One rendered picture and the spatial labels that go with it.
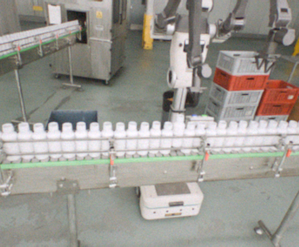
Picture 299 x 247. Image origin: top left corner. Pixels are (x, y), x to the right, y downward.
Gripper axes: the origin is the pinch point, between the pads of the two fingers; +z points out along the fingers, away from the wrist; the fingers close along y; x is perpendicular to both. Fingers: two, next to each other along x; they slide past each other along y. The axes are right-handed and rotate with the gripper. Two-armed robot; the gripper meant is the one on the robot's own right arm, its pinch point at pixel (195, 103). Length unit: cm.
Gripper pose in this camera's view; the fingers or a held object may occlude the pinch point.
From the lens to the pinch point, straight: 135.7
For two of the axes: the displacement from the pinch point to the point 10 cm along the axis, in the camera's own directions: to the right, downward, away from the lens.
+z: -0.2, 9.8, 1.7
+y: 9.8, -0.1, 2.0
